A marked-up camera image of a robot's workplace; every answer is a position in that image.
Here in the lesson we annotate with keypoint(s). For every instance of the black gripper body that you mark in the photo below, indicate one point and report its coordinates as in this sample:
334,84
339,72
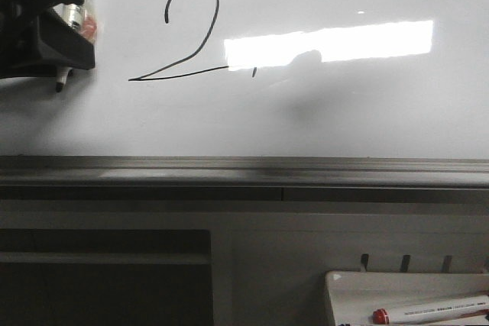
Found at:
16,15

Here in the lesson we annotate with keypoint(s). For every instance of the black white marker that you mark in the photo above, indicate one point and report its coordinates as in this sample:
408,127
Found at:
74,15

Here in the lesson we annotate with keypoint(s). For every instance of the round orange magnet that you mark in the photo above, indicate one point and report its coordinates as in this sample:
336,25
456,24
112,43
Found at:
89,29

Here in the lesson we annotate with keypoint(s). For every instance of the white marker tray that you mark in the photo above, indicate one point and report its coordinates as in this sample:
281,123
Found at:
351,297

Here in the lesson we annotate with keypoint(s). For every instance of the red capped white marker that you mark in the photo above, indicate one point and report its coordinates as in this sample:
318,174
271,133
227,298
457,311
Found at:
441,310

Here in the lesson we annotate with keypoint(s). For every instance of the white whiteboard with aluminium frame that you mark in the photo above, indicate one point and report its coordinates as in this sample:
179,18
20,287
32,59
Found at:
303,91

